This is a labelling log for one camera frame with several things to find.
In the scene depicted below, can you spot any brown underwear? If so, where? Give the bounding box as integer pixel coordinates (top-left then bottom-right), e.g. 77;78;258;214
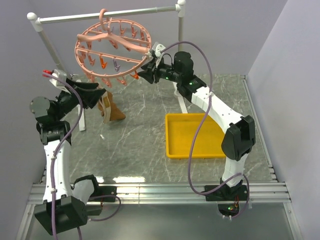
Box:
97;91;126;124

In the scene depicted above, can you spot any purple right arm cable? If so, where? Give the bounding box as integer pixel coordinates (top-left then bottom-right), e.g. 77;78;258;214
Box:
161;41;250;221

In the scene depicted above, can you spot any orange rim clothes peg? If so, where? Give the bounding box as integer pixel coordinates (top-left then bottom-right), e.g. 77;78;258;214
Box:
130;73;139;80

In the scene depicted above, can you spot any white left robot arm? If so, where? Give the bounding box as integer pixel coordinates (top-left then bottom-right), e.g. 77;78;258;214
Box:
29;78;120;239

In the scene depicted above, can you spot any white metal drying rack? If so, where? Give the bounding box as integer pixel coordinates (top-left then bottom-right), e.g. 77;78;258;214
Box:
26;0;190;132

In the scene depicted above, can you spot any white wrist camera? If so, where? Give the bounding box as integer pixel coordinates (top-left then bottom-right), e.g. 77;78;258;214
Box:
42;69;69;93
149;41;166;68

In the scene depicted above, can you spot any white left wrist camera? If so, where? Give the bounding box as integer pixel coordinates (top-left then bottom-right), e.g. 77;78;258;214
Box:
42;69;69;93

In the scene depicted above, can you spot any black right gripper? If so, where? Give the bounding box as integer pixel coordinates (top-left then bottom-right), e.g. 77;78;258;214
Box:
136;57;182;85

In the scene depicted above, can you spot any purple clothes peg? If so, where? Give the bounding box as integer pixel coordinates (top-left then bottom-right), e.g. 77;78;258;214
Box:
112;58;121;72

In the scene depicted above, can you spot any pink round clip hanger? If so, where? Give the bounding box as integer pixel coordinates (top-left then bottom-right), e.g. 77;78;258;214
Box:
74;21;143;88

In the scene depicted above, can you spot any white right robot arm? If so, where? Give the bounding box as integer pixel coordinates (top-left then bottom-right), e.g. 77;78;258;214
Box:
137;51;256;201

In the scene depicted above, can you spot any yellow plastic tray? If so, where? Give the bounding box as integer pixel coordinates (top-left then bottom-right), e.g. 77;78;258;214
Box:
165;113;225;159

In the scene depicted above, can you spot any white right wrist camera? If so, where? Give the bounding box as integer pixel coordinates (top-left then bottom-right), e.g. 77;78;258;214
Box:
149;41;166;68

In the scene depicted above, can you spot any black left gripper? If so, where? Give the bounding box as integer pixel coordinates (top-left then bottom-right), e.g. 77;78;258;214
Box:
53;77;106;120

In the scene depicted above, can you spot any aluminium rail frame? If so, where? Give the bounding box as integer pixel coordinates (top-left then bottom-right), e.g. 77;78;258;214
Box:
14;74;305;240

